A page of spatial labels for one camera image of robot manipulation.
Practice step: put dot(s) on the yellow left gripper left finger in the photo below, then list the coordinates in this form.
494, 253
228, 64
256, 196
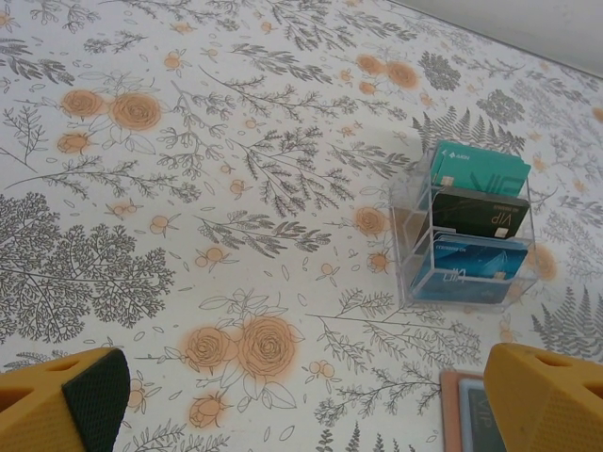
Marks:
37, 414

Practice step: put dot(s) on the clear acrylic card stand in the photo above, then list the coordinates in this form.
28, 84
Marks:
410, 235

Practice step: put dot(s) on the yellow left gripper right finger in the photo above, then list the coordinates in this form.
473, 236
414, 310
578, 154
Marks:
551, 405

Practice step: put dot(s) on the teal credit card stack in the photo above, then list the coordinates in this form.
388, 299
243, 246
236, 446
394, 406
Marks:
476, 169

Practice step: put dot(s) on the floral patterned tablecloth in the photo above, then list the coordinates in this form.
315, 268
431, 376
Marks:
235, 188

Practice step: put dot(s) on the black credit card stack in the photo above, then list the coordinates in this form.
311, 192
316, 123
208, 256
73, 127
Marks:
476, 214

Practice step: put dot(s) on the dark grey credit card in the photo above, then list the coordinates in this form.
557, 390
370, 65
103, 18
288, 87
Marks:
480, 424

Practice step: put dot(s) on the blue credit card stack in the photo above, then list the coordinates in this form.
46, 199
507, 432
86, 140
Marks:
471, 268

